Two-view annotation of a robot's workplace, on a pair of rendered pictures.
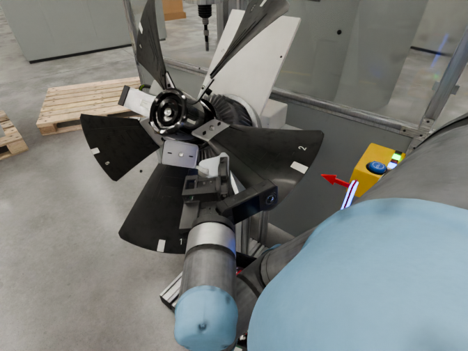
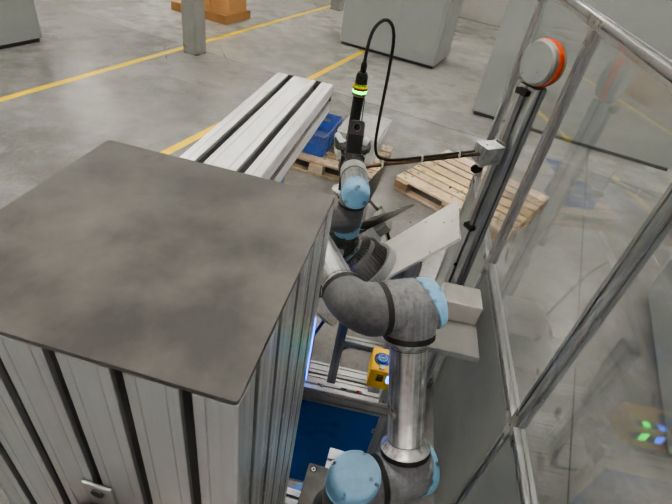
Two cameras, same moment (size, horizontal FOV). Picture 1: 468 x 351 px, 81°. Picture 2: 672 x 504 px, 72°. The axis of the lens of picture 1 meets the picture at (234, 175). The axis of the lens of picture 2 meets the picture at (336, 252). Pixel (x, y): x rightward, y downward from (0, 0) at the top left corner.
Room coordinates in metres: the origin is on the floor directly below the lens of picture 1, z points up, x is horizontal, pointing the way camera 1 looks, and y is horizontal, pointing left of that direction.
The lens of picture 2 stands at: (-0.17, -1.10, 2.27)
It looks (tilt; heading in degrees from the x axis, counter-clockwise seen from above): 38 degrees down; 56
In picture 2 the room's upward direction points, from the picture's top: 10 degrees clockwise
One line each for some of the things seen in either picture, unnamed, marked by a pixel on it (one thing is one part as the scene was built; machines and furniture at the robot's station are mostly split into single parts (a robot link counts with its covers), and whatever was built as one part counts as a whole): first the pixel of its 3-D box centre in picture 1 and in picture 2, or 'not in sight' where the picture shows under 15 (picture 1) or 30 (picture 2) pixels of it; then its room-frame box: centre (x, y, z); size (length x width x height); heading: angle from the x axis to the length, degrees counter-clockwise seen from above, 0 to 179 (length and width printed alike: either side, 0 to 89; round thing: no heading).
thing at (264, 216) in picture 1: (265, 200); (423, 381); (1.10, -0.18, 0.42); 0.04 x 0.04 x 0.83; 53
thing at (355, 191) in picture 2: not in sight; (354, 188); (0.46, -0.20, 1.63); 0.11 x 0.08 x 0.09; 63
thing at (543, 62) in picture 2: not in sight; (542, 63); (1.31, 0.03, 1.88); 0.16 x 0.07 x 0.16; 88
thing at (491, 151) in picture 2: not in sight; (489, 152); (1.21, 0.03, 1.54); 0.10 x 0.07 x 0.09; 178
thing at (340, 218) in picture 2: not in sight; (343, 218); (0.45, -0.19, 1.54); 0.11 x 0.08 x 0.11; 170
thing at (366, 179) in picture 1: (375, 174); (392, 372); (0.61, -0.41, 1.02); 0.16 x 0.10 x 0.11; 143
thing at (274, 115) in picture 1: (263, 115); (459, 300); (1.17, -0.14, 0.92); 0.17 x 0.16 x 0.11; 143
